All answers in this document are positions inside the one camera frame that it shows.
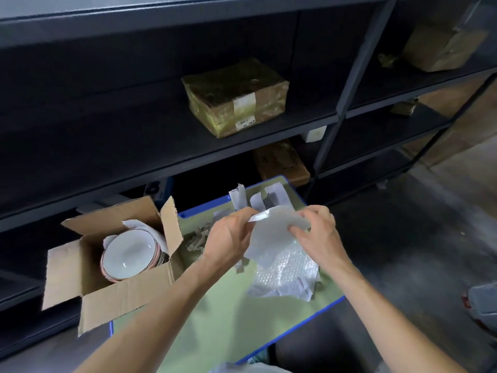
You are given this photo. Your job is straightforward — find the person's right hand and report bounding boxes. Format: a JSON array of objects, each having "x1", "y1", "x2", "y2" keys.
[{"x1": 288, "y1": 204, "x2": 352, "y2": 271}]

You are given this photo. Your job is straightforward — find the person's left hand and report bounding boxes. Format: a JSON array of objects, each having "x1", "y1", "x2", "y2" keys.
[{"x1": 202, "y1": 207, "x2": 260, "y2": 271}]

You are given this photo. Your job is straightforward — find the white foam sheet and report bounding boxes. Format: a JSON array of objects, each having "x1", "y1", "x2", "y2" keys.
[{"x1": 243, "y1": 205, "x2": 312, "y2": 261}]

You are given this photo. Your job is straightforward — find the person's right forearm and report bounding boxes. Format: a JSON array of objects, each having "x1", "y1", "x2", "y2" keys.
[{"x1": 321, "y1": 255, "x2": 468, "y2": 373}]

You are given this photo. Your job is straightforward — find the person's left forearm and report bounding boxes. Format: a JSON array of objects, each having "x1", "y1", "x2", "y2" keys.
[{"x1": 73, "y1": 253, "x2": 238, "y2": 373}]

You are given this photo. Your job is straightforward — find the clear bubble wrap sheet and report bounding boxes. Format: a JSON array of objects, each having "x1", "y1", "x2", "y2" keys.
[{"x1": 246, "y1": 240, "x2": 324, "y2": 303}]

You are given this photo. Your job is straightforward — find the torn white paper pieces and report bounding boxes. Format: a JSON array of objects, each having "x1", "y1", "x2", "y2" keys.
[{"x1": 228, "y1": 183, "x2": 291, "y2": 215}]

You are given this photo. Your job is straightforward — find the shredded brown paper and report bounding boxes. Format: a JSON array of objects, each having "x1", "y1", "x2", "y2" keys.
[{"x1": 183, "y1": 220, "x2": 219, "y2": 254}]

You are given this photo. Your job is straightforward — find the flat brown cardboard box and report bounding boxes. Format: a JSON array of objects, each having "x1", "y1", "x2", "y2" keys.
[{"x1": 252, "y1": 138, "x2": 311, "y2": 188}]

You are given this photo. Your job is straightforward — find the blue cart with green top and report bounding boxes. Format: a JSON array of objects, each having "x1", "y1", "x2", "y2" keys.
[{"x1": 109, "y1": 175, "x2": 347, "y2": 366}]

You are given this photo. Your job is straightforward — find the small white box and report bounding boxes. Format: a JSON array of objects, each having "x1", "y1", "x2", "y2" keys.
[{"x1": 304, "y1": 126, "x2": 328, "y2": 144}]

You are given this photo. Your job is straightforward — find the white bowl with pink rim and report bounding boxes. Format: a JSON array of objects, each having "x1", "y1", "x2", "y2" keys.
[{"x1": 100, "y1": 229, "x2": 159, "y2": 283}]

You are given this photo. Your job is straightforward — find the tape-wrapped brown package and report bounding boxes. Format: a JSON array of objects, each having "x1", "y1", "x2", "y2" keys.
[{"x1": 181, "y1": 58, "x2": 290, "y2": 139}]

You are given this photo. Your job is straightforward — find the open cardboard box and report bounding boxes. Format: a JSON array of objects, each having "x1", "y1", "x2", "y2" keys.
[{"x1": 41, "y1": 196, "x2": 185, "y2": 337}]

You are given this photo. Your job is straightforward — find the small taped brown packet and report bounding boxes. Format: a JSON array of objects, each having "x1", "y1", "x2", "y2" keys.
[{"x1": 390, "y1": 98, "x2": 419, "y2": 116}]

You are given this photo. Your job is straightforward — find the dark metal shelving unit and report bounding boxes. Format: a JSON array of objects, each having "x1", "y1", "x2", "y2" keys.
[{"x1": 0, "y1": 0, "x2": 497, "y2": 362}]

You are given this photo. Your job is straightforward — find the person's grey red shoe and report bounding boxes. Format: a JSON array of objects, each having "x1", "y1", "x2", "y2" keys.
[{"x1": 461, "y1": 282, "x2": 497, "y2": 339}]

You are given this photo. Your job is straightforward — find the large stacked cardboard carton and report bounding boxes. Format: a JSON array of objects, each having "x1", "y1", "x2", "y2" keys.
[{"x1": 402, "y1": 73, "x2": 497, "y2": 168}]

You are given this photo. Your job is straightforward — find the plain brown cardboard box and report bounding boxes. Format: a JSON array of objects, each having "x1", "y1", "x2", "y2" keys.
[{"x1": 401, "y1": 22, "x2": 491, "y2": 73}]

